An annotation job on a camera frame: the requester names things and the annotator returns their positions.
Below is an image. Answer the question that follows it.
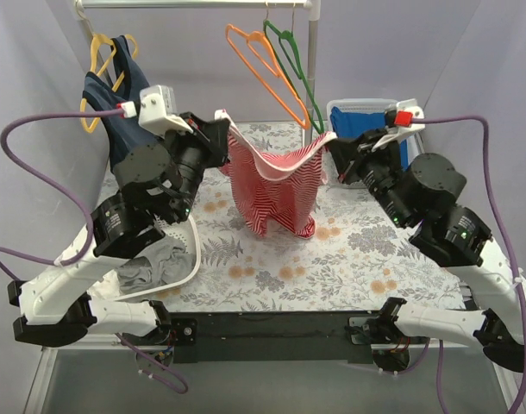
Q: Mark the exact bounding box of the red white striped tank top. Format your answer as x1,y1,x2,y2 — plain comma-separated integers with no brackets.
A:
214,110,337,239

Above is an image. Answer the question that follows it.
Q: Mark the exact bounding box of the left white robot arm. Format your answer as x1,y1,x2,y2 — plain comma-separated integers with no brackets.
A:
8,113,230,348

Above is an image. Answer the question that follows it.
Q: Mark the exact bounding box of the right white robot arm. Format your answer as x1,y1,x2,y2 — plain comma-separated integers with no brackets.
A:
329,129,526,373

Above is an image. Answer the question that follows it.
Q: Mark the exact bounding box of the green hanger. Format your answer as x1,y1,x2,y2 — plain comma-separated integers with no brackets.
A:
263,18,324,134

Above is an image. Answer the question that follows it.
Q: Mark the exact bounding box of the navy blue tank top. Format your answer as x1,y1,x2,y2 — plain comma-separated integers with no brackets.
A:
82,35,157,171

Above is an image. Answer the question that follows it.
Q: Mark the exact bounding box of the orange hanger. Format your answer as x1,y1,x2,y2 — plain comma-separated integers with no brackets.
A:
225,23,310,130

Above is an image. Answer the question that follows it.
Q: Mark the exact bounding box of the yellow hanger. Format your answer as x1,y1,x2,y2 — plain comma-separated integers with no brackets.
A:
79,33,139,134

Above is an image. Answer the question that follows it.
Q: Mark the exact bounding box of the blue folded cloth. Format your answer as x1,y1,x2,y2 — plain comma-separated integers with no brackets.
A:
328,106,385,173

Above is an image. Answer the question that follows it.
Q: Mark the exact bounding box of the white basket right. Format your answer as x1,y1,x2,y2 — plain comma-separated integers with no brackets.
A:
325,98,399,189

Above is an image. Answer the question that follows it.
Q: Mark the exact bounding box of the grey garment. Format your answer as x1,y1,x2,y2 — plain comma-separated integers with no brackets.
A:
116,237,197,294

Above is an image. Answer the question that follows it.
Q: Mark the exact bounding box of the floral table mat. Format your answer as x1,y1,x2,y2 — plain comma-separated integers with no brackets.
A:
98,122,467,312

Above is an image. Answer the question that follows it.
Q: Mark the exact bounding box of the white laundry basket left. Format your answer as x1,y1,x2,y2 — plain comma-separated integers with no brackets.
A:
88,217,201,302

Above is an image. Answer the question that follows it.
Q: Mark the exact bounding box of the white clothes rack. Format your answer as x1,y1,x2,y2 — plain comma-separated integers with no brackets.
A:
75,0,322,143

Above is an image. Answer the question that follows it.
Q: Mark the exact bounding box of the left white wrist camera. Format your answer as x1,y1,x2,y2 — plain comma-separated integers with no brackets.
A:
117,85,193,137

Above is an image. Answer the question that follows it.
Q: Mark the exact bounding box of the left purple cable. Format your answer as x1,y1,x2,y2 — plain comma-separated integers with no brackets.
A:
0,107,190,394

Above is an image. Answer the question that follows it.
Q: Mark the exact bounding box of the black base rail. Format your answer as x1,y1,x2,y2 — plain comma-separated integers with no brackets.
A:
133,310,419,366

